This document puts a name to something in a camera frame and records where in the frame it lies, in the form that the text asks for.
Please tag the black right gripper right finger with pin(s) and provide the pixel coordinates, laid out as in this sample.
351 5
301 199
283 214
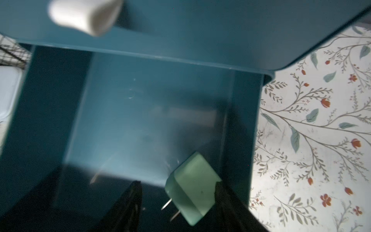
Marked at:
230 213

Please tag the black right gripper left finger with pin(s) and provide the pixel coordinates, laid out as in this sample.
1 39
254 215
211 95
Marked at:
125 214

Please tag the green plug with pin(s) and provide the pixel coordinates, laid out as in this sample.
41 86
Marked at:
191 186

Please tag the teal drawer cabinet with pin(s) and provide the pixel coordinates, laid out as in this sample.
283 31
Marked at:
281 90

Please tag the black wire floor crate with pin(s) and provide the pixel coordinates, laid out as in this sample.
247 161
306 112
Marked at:
14 54

